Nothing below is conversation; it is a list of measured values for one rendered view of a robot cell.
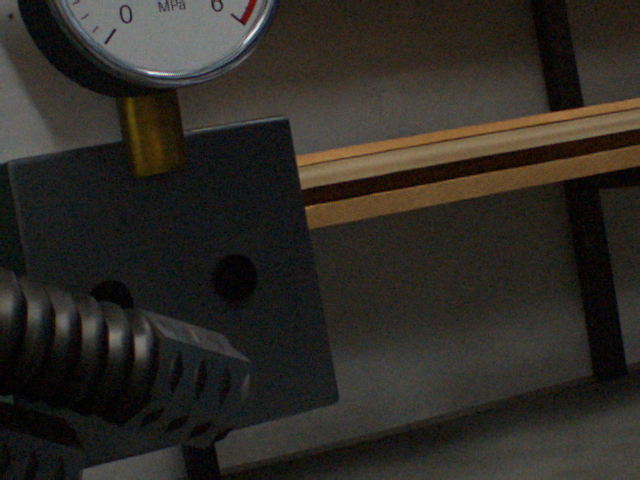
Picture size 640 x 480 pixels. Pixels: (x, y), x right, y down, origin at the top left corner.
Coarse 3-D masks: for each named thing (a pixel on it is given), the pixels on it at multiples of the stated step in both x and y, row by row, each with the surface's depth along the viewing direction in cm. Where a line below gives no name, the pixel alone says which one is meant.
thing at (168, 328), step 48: (0, 288) 25; (48, 288) 27; (0, 336) 25; (48, 336) 25; (96, 336) 26; (144, 336) 27; (192, 336) 28; (0, 384) 26; (48, 384) 26; (96, 384) 27; (144, 384) 27; (192, 384) 28; (240, 384) 29; (0, 432) 26; (48, 432) 27; (144, 432) 28; (192, 432) 29
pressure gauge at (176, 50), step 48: (48, 0) 30; (96, 0) 31; (144, 0) 32; (192, 0) 32; (240, 0) 33; (48, 48) 32; (96, 48) 31; (144, 48) 32; (192, 48) 32; (240, 48) 32; (144, 96) 34; (144, 144) 34
